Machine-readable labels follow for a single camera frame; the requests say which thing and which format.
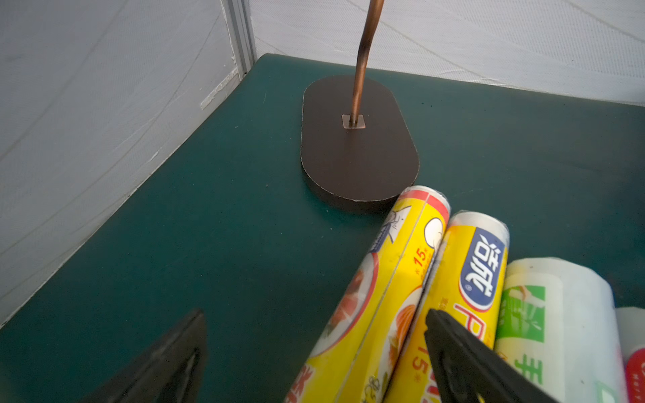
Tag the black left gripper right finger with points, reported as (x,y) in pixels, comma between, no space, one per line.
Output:
(468,371)

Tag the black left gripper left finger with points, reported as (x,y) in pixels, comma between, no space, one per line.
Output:
(170,370)

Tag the white green wrap roll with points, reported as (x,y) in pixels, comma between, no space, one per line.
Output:
(557,328)

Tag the white red wrap roll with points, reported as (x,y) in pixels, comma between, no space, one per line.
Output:
(630,322)

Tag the yellow wrap roll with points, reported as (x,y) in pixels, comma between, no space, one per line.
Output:
(466,281)
(354,358)

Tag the yellow wrap roll far left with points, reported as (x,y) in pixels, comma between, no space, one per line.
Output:
(354,358)

